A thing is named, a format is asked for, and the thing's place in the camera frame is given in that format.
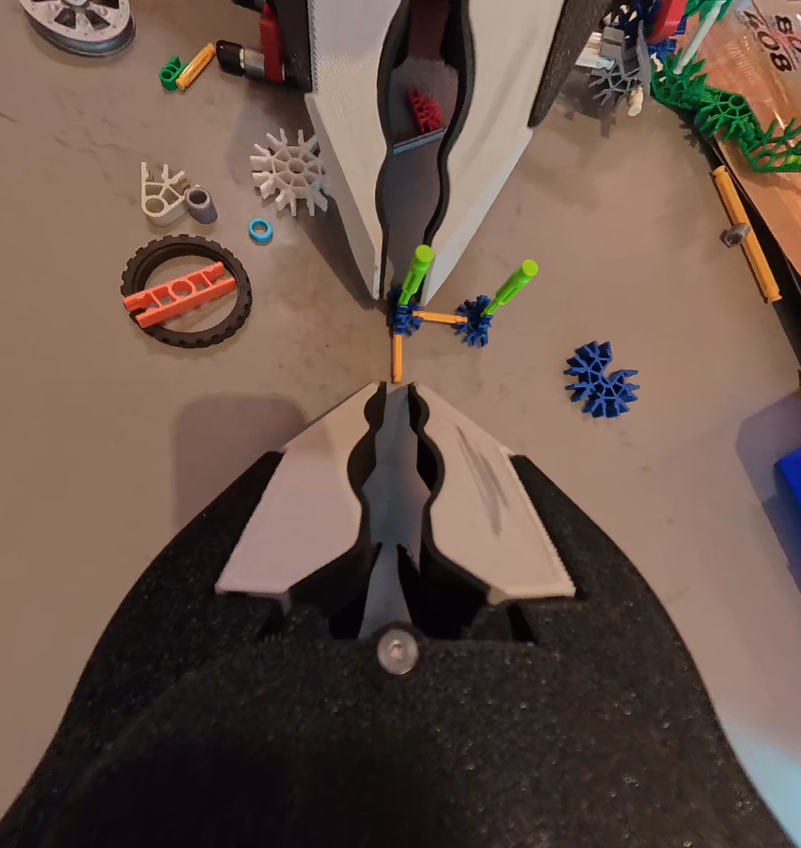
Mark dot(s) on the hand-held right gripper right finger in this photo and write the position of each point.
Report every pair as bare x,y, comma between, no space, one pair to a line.
493,517

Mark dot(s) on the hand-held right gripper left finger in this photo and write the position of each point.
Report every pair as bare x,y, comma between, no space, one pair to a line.
287,523

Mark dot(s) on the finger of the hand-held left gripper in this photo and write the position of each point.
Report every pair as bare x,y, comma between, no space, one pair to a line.
499,79
347,66

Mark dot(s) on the short orange rod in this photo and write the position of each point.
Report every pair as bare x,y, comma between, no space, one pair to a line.
396,358
440,318

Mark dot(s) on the lime green rod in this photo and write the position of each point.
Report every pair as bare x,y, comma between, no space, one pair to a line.
417,268
509,288

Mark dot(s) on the red block connector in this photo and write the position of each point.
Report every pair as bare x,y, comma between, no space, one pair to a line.
271,46

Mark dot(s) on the small red connector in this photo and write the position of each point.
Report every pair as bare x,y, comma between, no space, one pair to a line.
423,109

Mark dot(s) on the short grey rod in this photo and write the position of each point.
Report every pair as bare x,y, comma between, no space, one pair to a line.
417,141

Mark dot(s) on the white snowflake connector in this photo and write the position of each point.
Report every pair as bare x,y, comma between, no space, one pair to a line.
291,171

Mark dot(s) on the colourful toy construction model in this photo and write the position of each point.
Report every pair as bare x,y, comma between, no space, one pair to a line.
725,112

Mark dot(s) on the blue double snowflake connector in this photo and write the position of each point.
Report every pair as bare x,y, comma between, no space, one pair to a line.
600,381

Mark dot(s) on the grey short tube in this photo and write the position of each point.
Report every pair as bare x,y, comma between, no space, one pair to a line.
208,213

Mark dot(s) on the pale grey wedge connector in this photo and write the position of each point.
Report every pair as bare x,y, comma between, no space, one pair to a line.
147,185

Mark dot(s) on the grey clip connector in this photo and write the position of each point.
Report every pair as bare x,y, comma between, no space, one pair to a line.
735,235

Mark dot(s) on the orange flat ladder connector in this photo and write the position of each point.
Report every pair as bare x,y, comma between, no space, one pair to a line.
178,295

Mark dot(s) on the black rubber tyre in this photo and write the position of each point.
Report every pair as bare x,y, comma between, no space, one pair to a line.
130,291

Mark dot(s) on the silver spoked wheel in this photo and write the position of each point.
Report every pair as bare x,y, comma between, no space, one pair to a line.
62,20

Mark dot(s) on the long yellow rod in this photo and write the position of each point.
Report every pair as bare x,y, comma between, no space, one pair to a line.
761,271

